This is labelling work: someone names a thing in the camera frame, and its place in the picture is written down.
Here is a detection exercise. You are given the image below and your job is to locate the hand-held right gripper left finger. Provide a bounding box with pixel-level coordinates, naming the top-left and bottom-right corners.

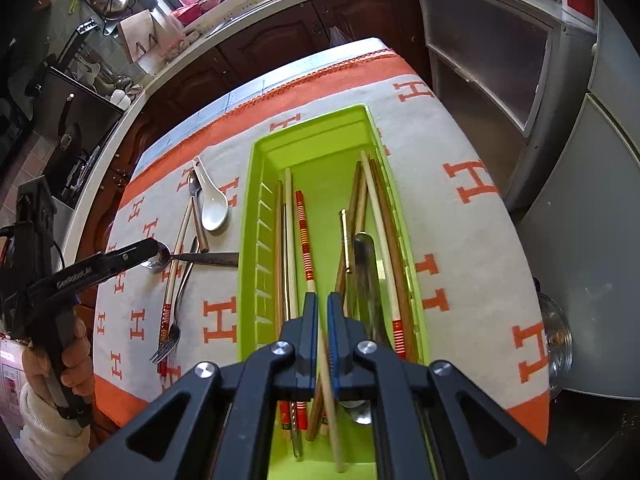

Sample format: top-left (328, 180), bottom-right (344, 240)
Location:
top-left (65, 292), bottom-right (319, 480)

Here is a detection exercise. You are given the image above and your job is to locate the red plastic basin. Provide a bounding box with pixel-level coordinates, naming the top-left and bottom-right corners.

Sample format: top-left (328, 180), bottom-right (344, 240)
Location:
top-left (172, 0), bottom-right (217, 27)

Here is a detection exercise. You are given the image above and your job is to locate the brown wooden chopstick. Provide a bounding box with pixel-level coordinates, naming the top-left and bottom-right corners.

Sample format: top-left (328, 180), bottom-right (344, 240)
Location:
top-left (306, 161), bottom-right (363, 442)
top-left (371, 159), bottom-right (420, 363)
top-left (273, 180), bottom-right (285, 333)

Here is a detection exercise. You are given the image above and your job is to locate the steel fork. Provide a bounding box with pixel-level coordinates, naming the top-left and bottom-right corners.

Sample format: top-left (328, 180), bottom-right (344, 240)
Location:
top-left (149, 236), bottom-right (199, 365)

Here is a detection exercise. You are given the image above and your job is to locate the white ceramic spoon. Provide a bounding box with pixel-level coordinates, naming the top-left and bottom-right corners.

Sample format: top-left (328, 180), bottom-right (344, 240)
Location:
top-left (192, 156), bottom-right (230, 232)

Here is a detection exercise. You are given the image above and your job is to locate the pink box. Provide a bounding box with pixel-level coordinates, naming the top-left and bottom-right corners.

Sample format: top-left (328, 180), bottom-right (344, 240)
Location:
top-left (0, 335), bottom-right (32, 442)

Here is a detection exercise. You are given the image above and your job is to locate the dark handled steel spoon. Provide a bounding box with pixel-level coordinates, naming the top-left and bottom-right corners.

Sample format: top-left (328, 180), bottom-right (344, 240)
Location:
top-left (141, 241), bottom-right (240, 271)

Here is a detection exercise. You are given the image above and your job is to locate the person's left hand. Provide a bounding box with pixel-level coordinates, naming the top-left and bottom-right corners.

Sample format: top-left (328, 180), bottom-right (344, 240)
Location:
top-left (22, 317), bottom-right (94, 403)

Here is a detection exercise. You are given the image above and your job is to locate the grey orange printed blanket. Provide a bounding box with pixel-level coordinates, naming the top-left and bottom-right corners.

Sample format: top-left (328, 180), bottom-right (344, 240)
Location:
top-left (92, 47), bottom-right (551, 428)

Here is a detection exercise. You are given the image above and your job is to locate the black stove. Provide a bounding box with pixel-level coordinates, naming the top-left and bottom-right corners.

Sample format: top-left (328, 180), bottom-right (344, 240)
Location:
top-left (30, 67), bottom-right (126, 201)

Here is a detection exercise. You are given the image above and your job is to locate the twisted steel chopstick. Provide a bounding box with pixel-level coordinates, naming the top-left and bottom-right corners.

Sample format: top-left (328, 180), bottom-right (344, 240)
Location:
top-left (341, 208), bottom-right (352, 275)
top-left (282, 202), bottom-right (304, 462)

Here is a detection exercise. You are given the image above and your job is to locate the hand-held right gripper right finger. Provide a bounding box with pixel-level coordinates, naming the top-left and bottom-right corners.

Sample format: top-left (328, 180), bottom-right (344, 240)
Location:
top-left (327, 292), bottom-right (576, 480)

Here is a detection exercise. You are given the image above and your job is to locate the glass pot lid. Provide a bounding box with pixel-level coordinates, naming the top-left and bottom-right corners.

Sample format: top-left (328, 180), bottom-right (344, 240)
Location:
top-left (536, 291), bottom-right (574, 402)

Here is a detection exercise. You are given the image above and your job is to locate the wooden cutting board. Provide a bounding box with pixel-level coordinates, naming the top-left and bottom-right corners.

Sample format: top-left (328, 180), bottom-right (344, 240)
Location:
top-left (117, 9), bottom-right (167, 64)

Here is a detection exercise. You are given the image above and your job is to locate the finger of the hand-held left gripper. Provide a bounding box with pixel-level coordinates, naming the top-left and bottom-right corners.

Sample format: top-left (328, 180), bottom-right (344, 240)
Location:
top-left (99, 238), bottom-right (159, 281)

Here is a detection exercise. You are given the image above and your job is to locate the large steel spoon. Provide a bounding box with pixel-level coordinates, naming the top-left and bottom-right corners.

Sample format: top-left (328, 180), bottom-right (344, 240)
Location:
top-left (340, 231), bottom-right (397, 424)

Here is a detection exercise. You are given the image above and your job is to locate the grey refrigerator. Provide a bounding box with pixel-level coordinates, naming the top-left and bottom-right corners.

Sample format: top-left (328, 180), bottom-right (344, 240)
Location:
top-left (515, 0), bottom-right (640, 411)

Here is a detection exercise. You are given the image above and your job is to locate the wooden handled steel spoon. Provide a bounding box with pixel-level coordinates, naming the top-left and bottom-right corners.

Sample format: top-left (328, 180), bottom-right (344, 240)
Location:
top-left (187, 170), bottom-right (210, 254)

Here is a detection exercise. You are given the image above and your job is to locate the green plastic tray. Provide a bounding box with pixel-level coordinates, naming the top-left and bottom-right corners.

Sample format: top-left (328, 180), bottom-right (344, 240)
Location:
top-left (240, 104), bottom-right (432, 480)

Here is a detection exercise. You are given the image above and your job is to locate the person's left forearm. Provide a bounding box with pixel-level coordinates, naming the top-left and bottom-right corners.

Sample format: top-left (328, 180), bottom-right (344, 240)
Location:
top-left (19, 382), bottom-right (93, 480)

